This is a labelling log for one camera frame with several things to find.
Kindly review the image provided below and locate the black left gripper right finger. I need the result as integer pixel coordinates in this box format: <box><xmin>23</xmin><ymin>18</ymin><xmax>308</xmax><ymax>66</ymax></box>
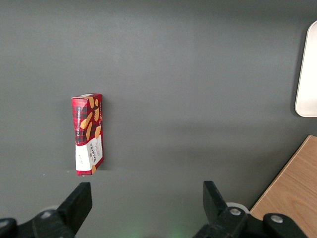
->
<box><xmin>192</xmin><ymin>180</ymin><xmax>308</xmax><ymax>238</ymax></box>

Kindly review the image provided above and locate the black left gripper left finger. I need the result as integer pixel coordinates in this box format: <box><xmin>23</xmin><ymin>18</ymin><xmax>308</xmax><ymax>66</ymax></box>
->
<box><xmin>0</xmin><ymin>182</ymin><xmax>93</xmax><ymax>238</ymax></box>

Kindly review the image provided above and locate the wooden oak drawer cabinet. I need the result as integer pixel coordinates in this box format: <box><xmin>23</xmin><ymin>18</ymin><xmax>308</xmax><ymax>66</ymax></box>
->
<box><xmin>249</xmin><ymin>134</ymin><xmax>317</xmax><ymax>238</ymax></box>

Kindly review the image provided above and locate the cream rectangular plastic tray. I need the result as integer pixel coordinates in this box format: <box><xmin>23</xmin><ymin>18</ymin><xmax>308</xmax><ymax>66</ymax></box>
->
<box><xmin>294</xmin><ymin>20</ymin><xmax>317</xmax><ymax>118</ymax></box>

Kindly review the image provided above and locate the red tartan shortbread box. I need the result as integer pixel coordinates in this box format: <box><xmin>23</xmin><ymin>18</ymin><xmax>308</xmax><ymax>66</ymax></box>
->
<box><xmin>71</xmin><ymin>93</ymin><xmax>105</xmax><ymax>178</ymax></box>

